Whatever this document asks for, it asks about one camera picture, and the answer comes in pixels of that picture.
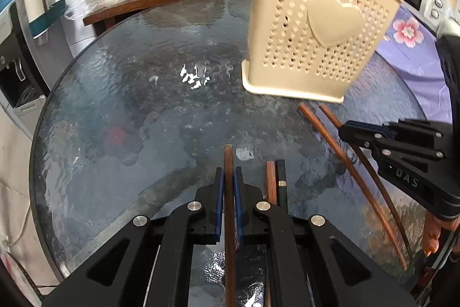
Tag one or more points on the brown wooden chopstick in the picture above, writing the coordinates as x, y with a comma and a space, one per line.
271, 181
228, 163

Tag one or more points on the purple floral sheet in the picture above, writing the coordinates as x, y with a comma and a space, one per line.
413, 69

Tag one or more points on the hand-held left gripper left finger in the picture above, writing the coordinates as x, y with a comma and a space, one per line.
219, 206

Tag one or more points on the beige cloth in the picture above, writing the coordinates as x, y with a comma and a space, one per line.
14, 184

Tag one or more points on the person's right hand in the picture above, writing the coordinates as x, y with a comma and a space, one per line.
431, 238

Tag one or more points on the grey water dispenser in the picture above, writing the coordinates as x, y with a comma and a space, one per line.
18, 76

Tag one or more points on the beige perforated utensil holder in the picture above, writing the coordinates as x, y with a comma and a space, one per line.
287, 41

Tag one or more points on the black chopstick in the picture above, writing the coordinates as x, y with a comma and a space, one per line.
281, 184

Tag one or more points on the white electric kettle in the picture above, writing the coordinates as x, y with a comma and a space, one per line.
449, 28

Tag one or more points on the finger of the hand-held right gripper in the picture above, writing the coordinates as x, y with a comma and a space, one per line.
373, 125
363, 139

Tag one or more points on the brown wooden counter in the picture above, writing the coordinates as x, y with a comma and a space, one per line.
143, 6

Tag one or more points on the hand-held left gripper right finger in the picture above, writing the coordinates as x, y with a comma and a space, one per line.
238, 206

